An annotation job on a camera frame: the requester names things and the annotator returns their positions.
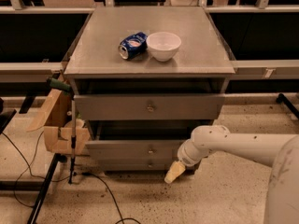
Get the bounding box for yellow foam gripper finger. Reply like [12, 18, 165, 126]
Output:
[164, 161, 186, 184]

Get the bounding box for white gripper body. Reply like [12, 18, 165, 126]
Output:
[178, 139, 209, 167]

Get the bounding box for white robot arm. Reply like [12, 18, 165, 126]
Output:
[164, 125, 299, 224]

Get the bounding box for grey drawer cabinet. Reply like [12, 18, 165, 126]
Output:
[64, 6, 236, 175]

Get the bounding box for grey top drawer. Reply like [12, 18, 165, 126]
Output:
[75, 94, 224, 120]

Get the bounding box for black stand foot right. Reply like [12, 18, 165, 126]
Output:
[276, 93, 299, 119]

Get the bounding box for white bowl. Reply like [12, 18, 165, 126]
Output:
[146, 32, 181, 62]

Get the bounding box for black metal stand leg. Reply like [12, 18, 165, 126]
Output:
[27, 153, 62, 224]

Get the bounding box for crushed blue soda can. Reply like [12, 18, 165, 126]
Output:
[118, 32, 148, 60]

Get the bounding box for cardboard box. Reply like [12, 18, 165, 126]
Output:
[26, 75, 92, 156]

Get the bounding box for black floor cable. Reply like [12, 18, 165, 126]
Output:
[0, 131, 142, 224]

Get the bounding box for green handled pole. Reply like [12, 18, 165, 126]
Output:
[47, 77, 77, 184]

